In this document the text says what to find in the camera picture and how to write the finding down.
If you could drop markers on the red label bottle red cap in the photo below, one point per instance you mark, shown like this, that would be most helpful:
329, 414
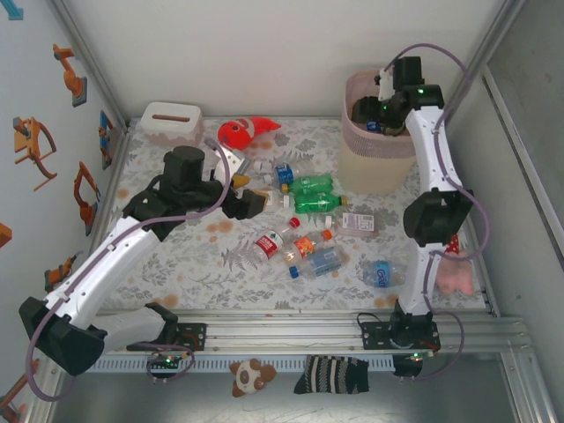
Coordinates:
268, 244

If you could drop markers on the Ganten water bottle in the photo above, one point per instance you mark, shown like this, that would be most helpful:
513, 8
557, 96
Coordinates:
381, 273

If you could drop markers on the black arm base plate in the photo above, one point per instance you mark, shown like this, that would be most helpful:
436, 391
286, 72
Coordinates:
198, 337
374, 337

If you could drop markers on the orange claw wall sticker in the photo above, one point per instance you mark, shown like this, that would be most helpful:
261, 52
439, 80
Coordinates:
31, 147

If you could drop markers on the small circuit board green LED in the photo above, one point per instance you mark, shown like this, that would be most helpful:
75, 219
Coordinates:
416, 356
167, 361

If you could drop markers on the beige mesh bin pink liner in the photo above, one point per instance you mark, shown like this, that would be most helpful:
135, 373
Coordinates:
374, 167

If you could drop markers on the pink label square bottle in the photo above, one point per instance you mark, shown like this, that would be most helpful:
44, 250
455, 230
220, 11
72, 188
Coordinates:
357, 223

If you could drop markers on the brown white panda plush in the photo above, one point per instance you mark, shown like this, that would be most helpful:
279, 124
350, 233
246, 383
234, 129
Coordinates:
249, 376

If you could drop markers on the floral tablecloth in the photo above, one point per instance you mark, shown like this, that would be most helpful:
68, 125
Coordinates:
264, 295

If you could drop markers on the blue label cola bottle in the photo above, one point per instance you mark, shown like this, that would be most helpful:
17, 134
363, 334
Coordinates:
373, 126

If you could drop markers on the pale blue label water bottle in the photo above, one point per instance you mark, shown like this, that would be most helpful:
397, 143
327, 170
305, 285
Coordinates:
324, 260

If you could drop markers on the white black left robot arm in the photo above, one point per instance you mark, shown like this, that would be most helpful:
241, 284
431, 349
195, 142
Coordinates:
110, 264

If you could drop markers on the white green label bottle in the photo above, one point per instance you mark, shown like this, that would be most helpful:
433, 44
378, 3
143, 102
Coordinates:
276, 199

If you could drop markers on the small orange wall sticker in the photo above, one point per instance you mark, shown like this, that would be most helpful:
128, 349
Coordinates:
4, 234

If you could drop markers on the orange label bottle orange cap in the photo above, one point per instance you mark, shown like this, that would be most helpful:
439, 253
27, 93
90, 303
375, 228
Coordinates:
304, 247

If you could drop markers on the blue label bottle white cap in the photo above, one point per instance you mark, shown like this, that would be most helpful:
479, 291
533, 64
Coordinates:
284, 173

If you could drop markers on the clear plastic bottle white cap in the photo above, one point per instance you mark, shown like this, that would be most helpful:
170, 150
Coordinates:
257, 165

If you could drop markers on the pink plush toy red hat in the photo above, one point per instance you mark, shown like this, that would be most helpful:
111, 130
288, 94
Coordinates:
454, 273

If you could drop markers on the green bottle yellow cap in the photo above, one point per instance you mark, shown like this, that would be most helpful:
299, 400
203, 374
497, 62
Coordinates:
317, 203
310, 184

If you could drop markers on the black white striped sock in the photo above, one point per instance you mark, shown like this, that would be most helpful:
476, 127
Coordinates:
330, 374

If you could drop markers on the aluminium profile frame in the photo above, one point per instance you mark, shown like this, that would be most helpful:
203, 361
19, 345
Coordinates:
286, 335

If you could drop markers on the blue orange wall sticker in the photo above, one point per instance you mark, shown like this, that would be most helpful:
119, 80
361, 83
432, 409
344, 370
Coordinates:
106, 138

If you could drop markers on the white pink tissue box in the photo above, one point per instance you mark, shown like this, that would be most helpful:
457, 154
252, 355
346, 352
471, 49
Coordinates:
172, 121

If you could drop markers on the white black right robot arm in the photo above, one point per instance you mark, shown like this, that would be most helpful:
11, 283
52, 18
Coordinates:
429, 150

